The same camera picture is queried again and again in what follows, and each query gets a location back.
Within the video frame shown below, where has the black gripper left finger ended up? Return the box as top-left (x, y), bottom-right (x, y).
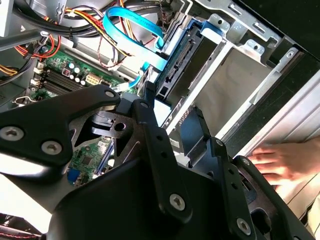
top-left (0, 81), bottom-right (194, 224)

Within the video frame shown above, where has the person's bare hand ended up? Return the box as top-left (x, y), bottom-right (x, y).
top-left (249, 137), bottom-right (320, 188)

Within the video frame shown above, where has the long blue data wire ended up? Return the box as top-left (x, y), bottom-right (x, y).
top-left (103, 6), bottom-right (168, 94)

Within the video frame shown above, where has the hard disk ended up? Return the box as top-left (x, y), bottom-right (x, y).
top-left (138, 17), bottom-right (227, 113)

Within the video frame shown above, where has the orange red power wire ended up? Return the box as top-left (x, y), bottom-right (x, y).
top-left (64, 0), bottom-right (132, 60)

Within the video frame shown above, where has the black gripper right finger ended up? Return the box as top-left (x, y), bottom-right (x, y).
top-left (179, 106), bottom-right (315, 240)

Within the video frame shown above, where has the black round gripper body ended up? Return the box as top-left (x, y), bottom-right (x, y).
top-left (46, 159), bottom-right (253, 240)

